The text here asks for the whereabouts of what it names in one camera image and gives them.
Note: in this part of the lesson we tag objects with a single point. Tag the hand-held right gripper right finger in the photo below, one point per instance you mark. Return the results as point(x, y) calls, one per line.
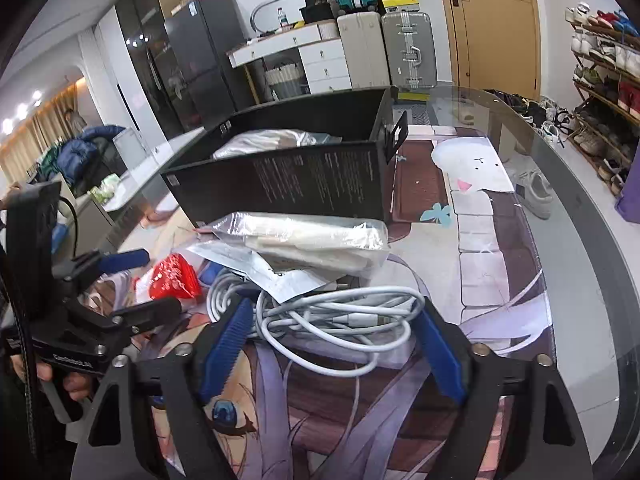
point(445, 355)

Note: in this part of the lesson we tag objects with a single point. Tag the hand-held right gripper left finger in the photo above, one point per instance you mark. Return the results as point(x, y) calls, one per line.
point(227, 350)

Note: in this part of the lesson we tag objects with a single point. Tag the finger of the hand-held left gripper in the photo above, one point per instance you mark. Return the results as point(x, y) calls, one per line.
point(150, 310)
point(125, 259)

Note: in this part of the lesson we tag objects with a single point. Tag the zip bag with cream cloth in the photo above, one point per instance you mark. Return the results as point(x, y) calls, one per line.
point(310, 240)

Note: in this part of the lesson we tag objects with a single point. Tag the black cardboard box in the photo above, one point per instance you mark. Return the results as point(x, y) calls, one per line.
point(310, 180)

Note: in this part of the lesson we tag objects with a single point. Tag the zip bag with grey cloth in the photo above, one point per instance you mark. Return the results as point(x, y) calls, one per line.
point(280, 141)

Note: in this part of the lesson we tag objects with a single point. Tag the person's left hand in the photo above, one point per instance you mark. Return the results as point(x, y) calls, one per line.
point(75, 387)

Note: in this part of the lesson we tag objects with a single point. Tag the red packet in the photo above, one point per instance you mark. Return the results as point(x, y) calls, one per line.
point(172, 277)

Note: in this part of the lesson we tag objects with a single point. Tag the white green medicine packet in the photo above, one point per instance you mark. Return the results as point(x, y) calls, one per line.
point(265, 275)

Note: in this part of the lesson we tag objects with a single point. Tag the printed desk mat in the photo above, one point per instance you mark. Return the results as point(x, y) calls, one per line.
point(490, 270)

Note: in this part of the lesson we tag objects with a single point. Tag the white side table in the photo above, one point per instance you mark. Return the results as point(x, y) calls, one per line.
point(165, 155)

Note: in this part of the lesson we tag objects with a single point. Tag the blue down jacket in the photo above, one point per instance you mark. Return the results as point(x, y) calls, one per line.
point(82, 155)

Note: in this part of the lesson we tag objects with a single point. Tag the beige curtains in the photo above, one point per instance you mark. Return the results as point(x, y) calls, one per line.
point(35, 140)

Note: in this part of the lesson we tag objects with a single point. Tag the white sneaker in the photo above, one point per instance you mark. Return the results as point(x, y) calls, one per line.
point(535, 192)

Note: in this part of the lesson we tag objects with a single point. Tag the dark glass wardrobe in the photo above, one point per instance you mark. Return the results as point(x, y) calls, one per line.
point(150, 60)

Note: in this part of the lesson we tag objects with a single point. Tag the dark grey refrigerator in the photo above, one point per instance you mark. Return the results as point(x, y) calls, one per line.
point(210, 60)

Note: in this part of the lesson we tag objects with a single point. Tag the wicker basket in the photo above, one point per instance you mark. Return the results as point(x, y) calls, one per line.
point(285, 82)

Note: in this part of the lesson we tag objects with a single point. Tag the purple bag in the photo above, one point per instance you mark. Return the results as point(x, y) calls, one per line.
point(630, 202)

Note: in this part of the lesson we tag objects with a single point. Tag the pile of shoes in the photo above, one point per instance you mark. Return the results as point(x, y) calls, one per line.
point(540, 115)

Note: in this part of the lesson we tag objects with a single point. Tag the white dresser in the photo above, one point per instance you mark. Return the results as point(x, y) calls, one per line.
point(325, 62)

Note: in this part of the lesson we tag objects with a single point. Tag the water bottle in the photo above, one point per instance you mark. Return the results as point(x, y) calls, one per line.
point(283, 19)

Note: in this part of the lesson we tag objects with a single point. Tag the silver suitcase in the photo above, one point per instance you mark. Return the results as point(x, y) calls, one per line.
point(410, 50)

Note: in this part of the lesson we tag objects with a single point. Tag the wooden shoe rack with shoes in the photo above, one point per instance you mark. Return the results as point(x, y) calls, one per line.
point(610, 90)

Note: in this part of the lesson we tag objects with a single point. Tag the beige suitcase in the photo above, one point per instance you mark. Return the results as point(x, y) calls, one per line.
point(362, 50)

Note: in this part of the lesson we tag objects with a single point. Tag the black bag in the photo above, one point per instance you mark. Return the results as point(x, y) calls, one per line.
point(317, 5)

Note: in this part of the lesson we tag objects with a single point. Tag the wooden door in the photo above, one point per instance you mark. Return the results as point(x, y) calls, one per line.
point(495, 25)

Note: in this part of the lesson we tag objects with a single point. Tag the oval chrome mirror frame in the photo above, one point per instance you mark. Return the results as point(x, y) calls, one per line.
point(260, 10)

